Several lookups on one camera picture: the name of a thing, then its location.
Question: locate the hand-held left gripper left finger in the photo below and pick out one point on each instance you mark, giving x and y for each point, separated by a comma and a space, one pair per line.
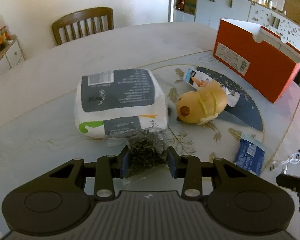
125, 161

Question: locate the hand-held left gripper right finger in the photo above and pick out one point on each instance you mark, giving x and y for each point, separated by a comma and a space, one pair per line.
172, 163

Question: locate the dark seaweed packet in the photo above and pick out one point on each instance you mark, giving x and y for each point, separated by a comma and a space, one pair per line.
145, 152

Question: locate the blue wet wipes packet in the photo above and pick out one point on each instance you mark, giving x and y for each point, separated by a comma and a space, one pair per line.
250, 155

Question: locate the yellow duck toy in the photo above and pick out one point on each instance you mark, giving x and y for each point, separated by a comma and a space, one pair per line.
202, 102

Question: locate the white tissue pack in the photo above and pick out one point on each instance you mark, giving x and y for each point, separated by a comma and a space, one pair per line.
115, 92

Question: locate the white snack wrapper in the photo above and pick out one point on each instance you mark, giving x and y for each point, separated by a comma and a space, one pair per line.
192, 76

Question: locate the red shoe box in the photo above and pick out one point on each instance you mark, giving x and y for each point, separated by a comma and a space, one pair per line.
260, 65

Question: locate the white marble desktop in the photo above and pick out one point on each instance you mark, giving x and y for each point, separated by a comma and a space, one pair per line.
52, 72

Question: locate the brown wooden chair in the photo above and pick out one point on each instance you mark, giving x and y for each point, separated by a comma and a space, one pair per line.
85, 13

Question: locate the white sideboard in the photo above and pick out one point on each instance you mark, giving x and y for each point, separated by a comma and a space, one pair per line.
11, 57

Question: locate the cardboard box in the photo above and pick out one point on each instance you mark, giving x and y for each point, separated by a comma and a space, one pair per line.
190, 2

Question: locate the small food jar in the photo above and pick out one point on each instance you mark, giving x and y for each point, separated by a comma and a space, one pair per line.
4, 32

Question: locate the white and wood wall cabinet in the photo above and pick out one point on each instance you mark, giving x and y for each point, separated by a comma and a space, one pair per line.
215, 5

